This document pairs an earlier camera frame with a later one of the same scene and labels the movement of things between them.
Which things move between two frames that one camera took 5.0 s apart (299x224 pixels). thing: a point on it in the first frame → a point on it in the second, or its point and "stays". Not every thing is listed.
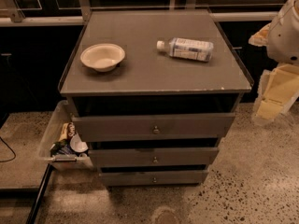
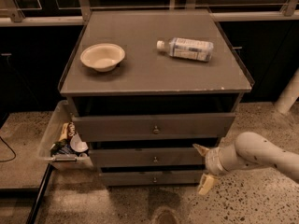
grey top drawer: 151,127 stays
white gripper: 284,38 → 212,161
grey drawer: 179,157 stays
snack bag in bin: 68,130 stays
